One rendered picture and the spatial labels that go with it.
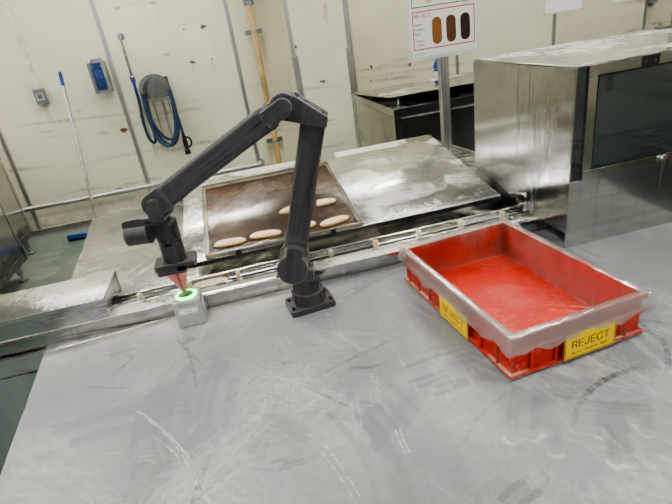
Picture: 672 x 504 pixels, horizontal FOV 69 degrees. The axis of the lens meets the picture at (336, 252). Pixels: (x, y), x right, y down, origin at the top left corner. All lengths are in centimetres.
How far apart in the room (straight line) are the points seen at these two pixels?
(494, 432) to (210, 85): 449
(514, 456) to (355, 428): 27
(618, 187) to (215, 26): 408
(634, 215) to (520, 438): 89
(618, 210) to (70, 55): 455
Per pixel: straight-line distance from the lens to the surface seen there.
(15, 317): 150
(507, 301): 125
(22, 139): 539
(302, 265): 120
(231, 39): 502
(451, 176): 185
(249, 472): 92
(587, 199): 151
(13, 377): 160
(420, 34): 233
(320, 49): 482
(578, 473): 89
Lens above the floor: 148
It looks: 25 degrees down
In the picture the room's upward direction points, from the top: 9 degrees counter-clockwise
